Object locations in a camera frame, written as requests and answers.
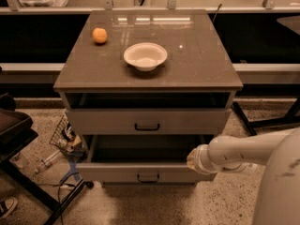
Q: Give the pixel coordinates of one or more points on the grey drawer cabinet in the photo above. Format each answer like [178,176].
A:
[142,88]

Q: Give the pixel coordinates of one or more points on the orange fruit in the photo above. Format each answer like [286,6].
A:
[99,35]

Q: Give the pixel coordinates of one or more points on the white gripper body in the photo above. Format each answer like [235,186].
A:
[200,158]

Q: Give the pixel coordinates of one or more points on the black table stand left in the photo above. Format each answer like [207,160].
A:
[58,206]

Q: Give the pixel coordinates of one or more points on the grey top drawer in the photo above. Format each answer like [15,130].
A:
[148,121]

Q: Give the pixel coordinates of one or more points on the white paper bowl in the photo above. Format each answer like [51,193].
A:
[145,56]

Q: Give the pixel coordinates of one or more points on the clear plastic bottle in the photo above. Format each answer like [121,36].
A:
[47,162]

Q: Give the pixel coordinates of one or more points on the grey drawer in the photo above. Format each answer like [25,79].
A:
[142,160]
[148,121]

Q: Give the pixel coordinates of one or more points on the wire basket with clutter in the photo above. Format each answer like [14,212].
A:
[65,139]

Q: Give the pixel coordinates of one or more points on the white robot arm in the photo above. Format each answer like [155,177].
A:
[278,200]

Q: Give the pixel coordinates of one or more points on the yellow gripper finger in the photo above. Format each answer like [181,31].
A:
[190,159]

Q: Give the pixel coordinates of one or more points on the black and white sneaker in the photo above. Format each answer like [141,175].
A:
[7,206]

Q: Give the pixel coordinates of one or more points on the dark tray on left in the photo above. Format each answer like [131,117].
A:
[12,124]

